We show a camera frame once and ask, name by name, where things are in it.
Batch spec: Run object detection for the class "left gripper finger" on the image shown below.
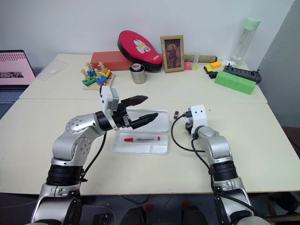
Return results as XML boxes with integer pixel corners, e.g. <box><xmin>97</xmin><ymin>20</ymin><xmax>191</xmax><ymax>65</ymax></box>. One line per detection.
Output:
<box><xmin>120</xmin><ymin>94</ymin><xmax>149</xmax><ymax>109</ymax></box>
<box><xmin>131</xmin><ymin>112</ymin><xmax>159</xmax><ymax>130</ymax></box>

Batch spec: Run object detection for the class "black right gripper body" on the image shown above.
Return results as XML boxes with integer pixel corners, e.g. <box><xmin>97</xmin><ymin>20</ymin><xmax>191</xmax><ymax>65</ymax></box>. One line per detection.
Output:
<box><xmin>185</xmin><ymin>121</ymin><xmax>194</xmax><ymax>136</ymax></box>

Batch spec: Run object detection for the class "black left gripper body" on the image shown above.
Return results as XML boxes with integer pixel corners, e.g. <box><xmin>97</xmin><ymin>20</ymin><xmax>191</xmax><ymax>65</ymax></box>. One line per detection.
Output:
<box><xmin>112</xmin><ymin>101</ymin><xmax>133</xmax><ymax>131</ymax></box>

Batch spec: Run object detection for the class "red capped white marker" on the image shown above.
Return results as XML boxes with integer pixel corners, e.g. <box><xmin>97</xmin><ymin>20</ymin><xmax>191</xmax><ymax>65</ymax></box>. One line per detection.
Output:
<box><xmin>123</xmin><ymin>136</ymin><xmax>161</xmax><ymax>143</ymax></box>

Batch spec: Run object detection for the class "metal cup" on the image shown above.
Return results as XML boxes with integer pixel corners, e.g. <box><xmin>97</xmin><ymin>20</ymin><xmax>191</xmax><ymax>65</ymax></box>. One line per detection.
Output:
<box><xmin>129</xmin><ymin>64</ymin><xmax>147</xmax><ymax>84</ymax></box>

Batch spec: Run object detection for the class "white plastic tray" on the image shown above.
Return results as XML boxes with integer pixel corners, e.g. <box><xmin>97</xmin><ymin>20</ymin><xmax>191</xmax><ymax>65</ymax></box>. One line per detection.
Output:
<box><xmin>110</xmin><ymin>108</ymin><xmax>171</xmax><ymax>157</ymax></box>

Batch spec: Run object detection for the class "wooden shape stacking toy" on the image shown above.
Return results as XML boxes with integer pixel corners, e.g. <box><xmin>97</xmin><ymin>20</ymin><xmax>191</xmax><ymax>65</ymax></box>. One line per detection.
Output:
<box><xmin>81</xmin><ymin>61</ymin><xmax>116</xmax><ymax>91</ymax></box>

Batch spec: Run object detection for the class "red rectangular box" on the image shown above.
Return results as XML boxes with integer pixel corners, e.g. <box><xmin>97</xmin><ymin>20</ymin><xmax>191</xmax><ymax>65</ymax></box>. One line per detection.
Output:
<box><xmin>90</xmin><ymin>51</ymin><xmax>132</xmax><ymax>72</ymax></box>

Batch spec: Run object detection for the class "red black punching pad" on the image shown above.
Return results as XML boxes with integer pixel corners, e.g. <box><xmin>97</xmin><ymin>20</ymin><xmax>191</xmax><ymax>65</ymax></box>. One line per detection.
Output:
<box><xmin>117</xmin><ymin>30</ymin><xmax>164</xmax><ymax>73</ymax></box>

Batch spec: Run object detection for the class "wooden framed portrait picture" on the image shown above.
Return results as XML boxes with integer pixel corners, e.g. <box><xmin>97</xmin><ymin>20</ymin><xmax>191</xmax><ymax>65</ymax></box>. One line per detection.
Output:
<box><xmin>160</xmin><ymin>35</ymin><xmax>186</xmax><ymax>74</ymax></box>

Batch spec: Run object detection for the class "yellow black sponge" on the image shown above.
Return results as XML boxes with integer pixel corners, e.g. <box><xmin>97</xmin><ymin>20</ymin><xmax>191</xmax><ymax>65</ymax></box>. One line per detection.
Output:
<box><xmin>203</xmin><ymin>65</ymin><xmax>219</xmax><ymax>79</ymax></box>

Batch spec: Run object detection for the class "green foam block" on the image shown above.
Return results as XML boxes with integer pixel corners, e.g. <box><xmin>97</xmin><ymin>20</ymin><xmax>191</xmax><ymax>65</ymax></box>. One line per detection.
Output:
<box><xmin>214</xmin><ymin>70</ymin><xmax>257</xmax><ymax>95</ymax></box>

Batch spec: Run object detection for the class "brown wooden roll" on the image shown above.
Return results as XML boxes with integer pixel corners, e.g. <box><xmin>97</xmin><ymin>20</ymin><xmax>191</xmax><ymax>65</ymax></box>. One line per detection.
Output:
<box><xmin>183</xmin><ymin>53</ymin><xmax>218</xmax><ymax>64</ymax></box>

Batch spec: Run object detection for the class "black power strip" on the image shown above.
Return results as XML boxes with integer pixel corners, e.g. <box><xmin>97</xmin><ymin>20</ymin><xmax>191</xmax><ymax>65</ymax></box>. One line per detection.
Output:
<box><xmin>222</xmin><ymin>65</ymin><xmax>262</xmax><ymax>84</ymax></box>

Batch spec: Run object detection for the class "clear bottle with green lid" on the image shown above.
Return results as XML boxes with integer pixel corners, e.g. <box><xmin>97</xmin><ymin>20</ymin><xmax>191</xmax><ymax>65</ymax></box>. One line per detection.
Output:
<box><xmin>230</xmin><ymin>16</ymin><xmax>261</xmax><ymax>63</ymax></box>

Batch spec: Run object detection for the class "open laptop with pink screen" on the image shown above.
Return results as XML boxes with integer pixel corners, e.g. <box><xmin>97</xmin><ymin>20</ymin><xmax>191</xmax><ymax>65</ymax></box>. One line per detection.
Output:
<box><xmin>0</xmin><ymin>49</ymin><xmax>37</xmax><ymax>118</ymax></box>

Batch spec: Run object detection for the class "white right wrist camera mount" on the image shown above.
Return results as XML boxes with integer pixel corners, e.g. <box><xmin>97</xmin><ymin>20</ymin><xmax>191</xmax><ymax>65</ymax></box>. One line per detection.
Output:
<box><xmin>189</xmin><ymin>105</ymin><xmax>208</xmax><ymax>135</ymax></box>

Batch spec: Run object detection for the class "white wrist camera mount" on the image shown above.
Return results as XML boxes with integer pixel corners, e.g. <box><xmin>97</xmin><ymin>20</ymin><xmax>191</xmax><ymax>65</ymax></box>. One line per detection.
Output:
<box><xmin>100</xmin><ymin>84</ymin><xmax>121</xmax><ymax>118</ymax></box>
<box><xmin>189</xmin><ymin>105</ymin><xmax>208</xmax><ymax>135</ymax></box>

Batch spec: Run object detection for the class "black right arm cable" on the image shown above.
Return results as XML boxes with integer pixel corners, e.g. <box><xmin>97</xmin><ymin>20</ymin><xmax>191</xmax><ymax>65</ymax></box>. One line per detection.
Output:
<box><xmin>170</xmin><ymin>111</ymin><xmax>213</xmax><ymax>171</ymax></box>

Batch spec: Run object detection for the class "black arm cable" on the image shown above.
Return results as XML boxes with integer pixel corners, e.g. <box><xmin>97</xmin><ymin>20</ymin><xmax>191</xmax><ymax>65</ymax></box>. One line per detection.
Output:
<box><xmin>81</xmin><ymin>130</ymin><xmax>108</xmax><ymax>181</ymax></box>
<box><xmin>170</xmin><ymin>111</ymin><xmax>213</xmax><ymax>171</ymax></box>

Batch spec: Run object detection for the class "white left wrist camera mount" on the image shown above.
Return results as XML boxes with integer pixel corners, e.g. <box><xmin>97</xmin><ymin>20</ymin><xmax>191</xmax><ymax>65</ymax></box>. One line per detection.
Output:
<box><xmin>100</xmin><ymin>84</ymin><xmax>121</xmax><ymax>118</ymax></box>

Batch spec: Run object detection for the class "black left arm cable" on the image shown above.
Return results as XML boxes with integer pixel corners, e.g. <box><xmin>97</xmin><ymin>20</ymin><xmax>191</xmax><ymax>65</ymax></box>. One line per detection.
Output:
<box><xmin>81</xmin><ymin>130</ymin><xmax>108</xmax><ymax>181</ymax></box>

